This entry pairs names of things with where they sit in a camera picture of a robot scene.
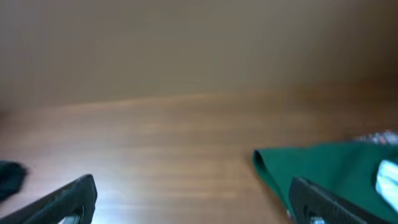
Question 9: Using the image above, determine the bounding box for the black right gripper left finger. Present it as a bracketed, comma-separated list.
[1, 174, 98, 224]

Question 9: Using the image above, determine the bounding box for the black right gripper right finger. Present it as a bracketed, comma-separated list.
[289, 177, 389, 224]

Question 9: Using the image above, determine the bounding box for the dark green garment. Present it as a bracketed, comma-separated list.
[253, 141, 397, 223]

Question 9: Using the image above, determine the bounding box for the black folded garment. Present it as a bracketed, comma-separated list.
[1, 160, 27, 202]

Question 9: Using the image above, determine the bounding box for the light blue striped garment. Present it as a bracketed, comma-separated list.
[375, 160, 397, 212]

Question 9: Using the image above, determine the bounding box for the red plaid garment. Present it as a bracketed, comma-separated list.
[355, 130, 397, 145]

